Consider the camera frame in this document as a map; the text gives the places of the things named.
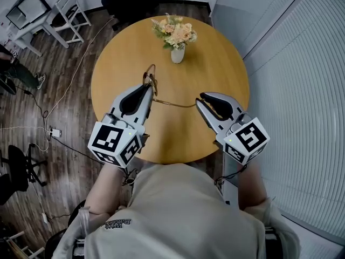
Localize light wooden rack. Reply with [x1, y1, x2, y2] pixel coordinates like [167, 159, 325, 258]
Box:
[2, 230, 46, 259]

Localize person's beige shirt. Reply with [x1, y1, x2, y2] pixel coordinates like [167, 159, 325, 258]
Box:
[52, 162, 301, 259]

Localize white wooden chair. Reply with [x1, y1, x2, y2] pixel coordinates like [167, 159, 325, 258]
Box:
[50, 0, 92, 44]

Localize black office chair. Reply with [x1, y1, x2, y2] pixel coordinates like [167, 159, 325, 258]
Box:
[101, 0, 162, 32]

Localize brown thin-framed glasses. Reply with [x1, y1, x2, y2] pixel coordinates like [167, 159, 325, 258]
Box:
[142, 63, 197, 109]

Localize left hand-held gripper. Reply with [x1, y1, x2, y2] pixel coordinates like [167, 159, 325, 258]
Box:
[87, 84, 155, 169]

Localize white ceramic vase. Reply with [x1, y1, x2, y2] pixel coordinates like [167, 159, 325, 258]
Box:
[170, 45, 186, 64]

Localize black swivel chair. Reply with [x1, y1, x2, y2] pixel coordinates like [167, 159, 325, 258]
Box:
[0, 144, 50, 206]

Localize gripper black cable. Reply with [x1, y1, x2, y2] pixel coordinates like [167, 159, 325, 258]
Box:
[213, 164, 248, 185]
[121, 168, 139, 187]

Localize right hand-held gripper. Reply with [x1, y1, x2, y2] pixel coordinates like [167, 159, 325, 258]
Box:
[195, 91, 271, 166]

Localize black seat chair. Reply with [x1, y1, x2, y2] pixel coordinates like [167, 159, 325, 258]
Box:
[44, 198, 91, 259]

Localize white floor cable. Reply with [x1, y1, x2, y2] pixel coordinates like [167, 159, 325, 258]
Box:
[0, 17, 115, 152]

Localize black floor cable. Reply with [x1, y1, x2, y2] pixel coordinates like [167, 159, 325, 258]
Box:
[15, 86, 102, 163]

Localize black framed white box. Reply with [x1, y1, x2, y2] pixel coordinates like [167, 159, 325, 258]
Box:
[5, 0, 52, 30]

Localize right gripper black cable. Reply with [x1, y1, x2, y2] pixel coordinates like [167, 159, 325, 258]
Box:
[213, 164, 248, 185]

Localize white window blinds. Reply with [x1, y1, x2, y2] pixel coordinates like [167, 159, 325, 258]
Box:
[241, 0, 345, 243]

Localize peach flower bouquet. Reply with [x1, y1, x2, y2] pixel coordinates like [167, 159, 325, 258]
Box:
[150, 12, 198, 51]

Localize person's left forearm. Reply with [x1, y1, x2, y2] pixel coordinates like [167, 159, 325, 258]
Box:
[84, 161, 141, 216]

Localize white desk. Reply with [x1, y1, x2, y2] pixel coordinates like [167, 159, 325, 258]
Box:
[4, 8, 71, 58]

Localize person's right forearm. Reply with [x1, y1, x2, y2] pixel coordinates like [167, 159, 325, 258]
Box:
[236, 161, 268, 212]

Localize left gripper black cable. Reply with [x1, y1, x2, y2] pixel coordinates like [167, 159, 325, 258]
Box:
[121, 168, 139, 187]

